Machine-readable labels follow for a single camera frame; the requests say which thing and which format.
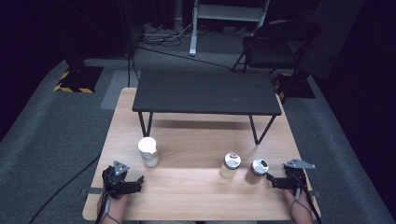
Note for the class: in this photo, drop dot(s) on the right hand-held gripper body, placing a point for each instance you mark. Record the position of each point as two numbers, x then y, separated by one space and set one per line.
295 177

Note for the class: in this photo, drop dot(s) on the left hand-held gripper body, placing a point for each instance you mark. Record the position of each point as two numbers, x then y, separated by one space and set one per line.
115 182

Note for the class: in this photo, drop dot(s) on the silver-lidded jar brown powder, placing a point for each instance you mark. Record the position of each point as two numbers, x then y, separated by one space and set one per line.
257 171

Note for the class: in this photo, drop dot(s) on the white-lidded glass jar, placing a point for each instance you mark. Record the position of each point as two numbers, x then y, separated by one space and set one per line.
148 149

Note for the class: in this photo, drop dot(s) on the silver-lidded jar yellow powder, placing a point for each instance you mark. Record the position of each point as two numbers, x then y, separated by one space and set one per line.
231 165

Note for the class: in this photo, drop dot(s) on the black shelf with metal legs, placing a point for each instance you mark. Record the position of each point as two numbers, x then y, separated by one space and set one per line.
205 91

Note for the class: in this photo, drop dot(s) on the person's right hand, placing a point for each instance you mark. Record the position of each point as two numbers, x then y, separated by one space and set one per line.
297 199

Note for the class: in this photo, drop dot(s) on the person's left hand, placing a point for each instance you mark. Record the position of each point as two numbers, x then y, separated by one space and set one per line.
114 206

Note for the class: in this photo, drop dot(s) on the grey tape strip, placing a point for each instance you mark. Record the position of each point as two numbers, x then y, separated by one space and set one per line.
95 190

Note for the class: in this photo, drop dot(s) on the person's beige trousers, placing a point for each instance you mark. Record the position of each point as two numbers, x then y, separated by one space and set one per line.
199 222

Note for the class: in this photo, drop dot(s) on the black stand base hazard stripes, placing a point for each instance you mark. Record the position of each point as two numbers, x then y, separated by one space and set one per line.
295 87
81 79

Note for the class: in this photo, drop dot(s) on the black folding chair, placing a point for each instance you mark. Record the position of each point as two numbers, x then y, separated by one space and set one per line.
274 46

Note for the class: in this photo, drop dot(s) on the black upright pole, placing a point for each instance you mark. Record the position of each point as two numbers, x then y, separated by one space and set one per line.
129 43

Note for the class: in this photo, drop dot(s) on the white metal stand frame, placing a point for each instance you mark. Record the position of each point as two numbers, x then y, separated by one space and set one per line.
229 12

